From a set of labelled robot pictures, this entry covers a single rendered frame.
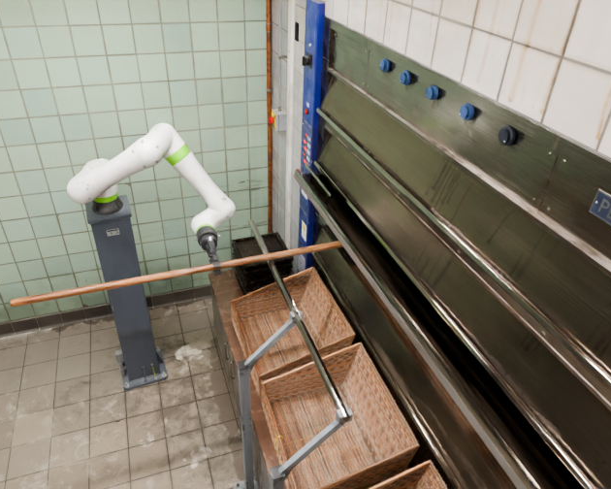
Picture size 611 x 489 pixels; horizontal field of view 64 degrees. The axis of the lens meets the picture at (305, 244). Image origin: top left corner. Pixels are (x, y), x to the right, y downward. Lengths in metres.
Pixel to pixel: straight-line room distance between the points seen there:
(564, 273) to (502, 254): 0.18
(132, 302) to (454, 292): 1.88
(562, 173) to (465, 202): 0.34
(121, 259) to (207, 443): 1.12
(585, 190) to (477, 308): 0.50
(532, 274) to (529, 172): 0.24
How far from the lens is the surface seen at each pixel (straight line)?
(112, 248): 2.69
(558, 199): 1.23
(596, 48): 1.13
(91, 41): 3.01
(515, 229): 1.33
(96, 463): 3.07
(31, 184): 3.32
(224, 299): 2.92
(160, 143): 2.20
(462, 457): 1.83
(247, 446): 2.45
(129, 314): 2.96
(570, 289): 1.23
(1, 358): 3.82
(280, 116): 2.89
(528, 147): 1.28
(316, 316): 2.65
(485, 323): 1.48
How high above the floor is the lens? 2.47
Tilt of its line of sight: 34 degrees down
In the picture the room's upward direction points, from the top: 2 degrees clockwise
